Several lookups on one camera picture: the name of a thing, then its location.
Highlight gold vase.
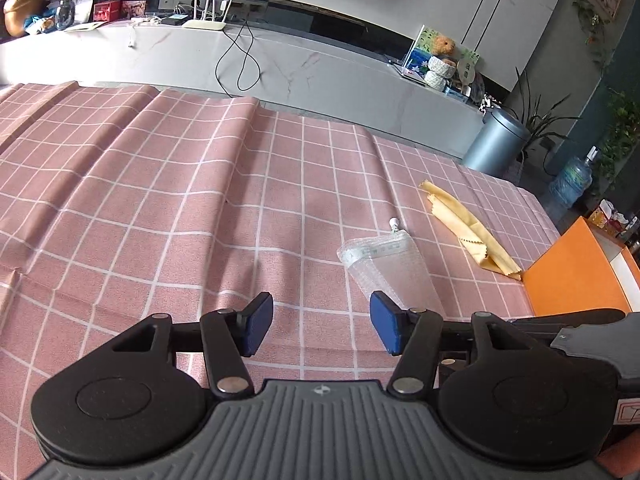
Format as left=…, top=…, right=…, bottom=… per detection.
left=2, top=0, right=46, bottom=39

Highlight white papers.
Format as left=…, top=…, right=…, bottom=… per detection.
left=62, top=20, right=109, bottom=34

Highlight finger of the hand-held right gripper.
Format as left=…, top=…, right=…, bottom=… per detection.
left=510, top=308, right=626, bottom=346

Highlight red box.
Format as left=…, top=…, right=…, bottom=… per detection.
left=93, top=1, right=123, bottom=22

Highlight teddy bear with cups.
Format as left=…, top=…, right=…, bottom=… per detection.
left=400, top=24, right=480, bottom=87

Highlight long-leaf potted plant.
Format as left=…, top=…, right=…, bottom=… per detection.
left=502, top=67, right=584, bottom=181

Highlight white cable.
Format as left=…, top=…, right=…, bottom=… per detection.
left=128, top=17, right=162, bottom=50

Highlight white marble tv cabinet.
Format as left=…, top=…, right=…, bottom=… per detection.
left=0, top=22, right=489, bottom=157

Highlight orange cardboard box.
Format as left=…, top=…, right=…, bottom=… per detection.
left=520, top=215, right=640, bottom=480

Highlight bushy green plant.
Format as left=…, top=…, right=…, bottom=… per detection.
left=594, top=87, right=640, bottom=197

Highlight pink checked tablecloth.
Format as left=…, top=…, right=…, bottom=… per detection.
left=0, top=81, right=562, bottom=463

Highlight tissue box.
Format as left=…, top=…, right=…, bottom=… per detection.
left=587, top=199, right=640, bottom=242

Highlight blue snack bag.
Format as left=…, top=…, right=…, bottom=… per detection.
left=25, top=2, right=59, bottom=36

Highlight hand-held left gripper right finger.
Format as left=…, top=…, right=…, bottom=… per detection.
left=371, top=291, right=566, bottom=396

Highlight grey trash bin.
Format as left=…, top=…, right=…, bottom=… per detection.
left=460, top=108, right=531, bottom=177

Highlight blue water bottle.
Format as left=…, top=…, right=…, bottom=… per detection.
left=542, top=145, right=601, bottom=217

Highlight black cable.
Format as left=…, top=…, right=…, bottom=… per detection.
left=215, top=18, right=262, bottom=99

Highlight white patterned pot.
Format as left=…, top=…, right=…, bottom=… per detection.
left=423, top=70, right=452, bottom=92
left=427, top=54, right=457, bottom=77

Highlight clear plastic pouch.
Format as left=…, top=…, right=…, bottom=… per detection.
left=337, top=217, right=447, bottom=319

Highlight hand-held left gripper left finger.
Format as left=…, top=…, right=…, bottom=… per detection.
left=95, top=291, right=274, bottom=397

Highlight white router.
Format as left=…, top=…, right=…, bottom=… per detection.
left=181, top=0, right=235, bottom=30

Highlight hanging vine plant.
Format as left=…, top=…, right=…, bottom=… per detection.
left=572, top=0, right=616, bottom=69

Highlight yellow cloth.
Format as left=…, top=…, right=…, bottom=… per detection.
left=418, top=180, right=524, bottom=281

